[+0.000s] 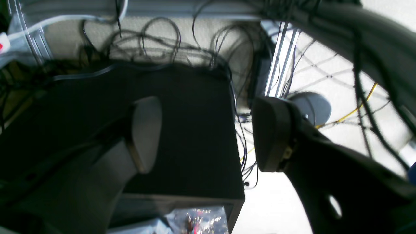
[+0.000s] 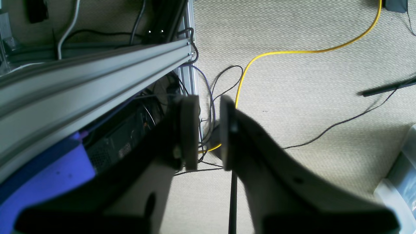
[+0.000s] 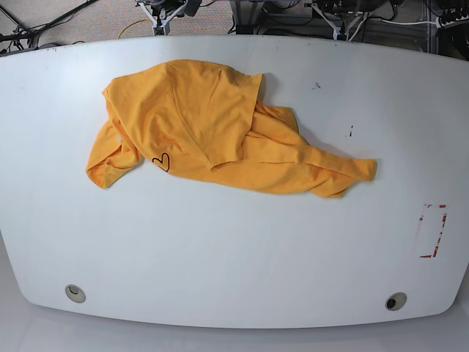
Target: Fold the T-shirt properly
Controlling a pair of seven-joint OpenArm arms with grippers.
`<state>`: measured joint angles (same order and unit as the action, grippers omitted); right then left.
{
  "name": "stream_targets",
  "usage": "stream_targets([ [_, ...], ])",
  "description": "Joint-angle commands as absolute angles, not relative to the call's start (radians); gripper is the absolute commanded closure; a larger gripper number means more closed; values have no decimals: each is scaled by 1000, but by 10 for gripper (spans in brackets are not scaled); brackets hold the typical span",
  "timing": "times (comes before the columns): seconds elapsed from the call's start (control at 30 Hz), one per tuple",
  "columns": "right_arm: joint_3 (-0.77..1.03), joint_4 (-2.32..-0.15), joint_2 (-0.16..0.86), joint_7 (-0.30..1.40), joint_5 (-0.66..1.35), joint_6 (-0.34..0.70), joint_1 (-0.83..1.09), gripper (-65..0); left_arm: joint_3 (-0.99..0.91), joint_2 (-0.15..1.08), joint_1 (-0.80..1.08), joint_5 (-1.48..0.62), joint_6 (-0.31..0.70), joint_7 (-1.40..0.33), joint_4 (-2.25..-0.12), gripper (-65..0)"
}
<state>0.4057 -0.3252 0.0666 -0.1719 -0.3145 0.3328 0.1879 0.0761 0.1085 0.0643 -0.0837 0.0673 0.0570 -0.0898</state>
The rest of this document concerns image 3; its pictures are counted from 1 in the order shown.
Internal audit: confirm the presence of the right table cable grommet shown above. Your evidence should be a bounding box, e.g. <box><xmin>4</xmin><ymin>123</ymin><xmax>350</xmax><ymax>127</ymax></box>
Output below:
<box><xmin>385</xmin><ymin>292</ymin><xmax>407</xmax><ymax>312</ymax></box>

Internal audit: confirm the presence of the yellow floor cable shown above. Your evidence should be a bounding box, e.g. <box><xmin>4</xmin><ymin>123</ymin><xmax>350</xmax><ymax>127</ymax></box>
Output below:
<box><xmin>117</xmin><ymin>14</ymin><xmax>155</xmax><ymax>40</ymax></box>

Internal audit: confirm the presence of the orange T-shirt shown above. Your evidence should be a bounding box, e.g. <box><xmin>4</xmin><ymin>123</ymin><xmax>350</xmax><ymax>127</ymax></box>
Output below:
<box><xmin>86</xmin><ymin>59</ymin><xmax>377</xmax><ymax>198</ymax></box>

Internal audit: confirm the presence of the white power strip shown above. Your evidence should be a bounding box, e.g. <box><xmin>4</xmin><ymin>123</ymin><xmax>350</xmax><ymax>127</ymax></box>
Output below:
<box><xmin>436</xmin><ymin>7</ymin><xmax>468</xmax><ymax>29</ymax></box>

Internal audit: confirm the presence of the red tape rectangle marking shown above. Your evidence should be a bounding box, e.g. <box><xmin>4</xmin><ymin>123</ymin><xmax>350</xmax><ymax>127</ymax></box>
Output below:
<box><xmin>416</xmin><ymin>204</ymin><xmax>448</xmax><ymax>259</ymax></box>

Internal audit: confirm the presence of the left table cable grommet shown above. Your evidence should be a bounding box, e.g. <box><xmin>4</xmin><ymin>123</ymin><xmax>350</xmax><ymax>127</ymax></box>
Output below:
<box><xmin>64</xmin><ymin>285</ymin><xmax>86</xmax><ymax>304</ymax></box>

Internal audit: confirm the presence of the table cable grommet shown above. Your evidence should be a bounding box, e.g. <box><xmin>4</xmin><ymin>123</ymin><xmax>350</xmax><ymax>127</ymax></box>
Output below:
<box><xmin>385</xmin><ymin>292</ymin><xmax>407</xmax><ymax>312</ymax></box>
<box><xmin>64</xmin><ymin>285</ymin><xmax>86</xmax><ymax>304</ymax></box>

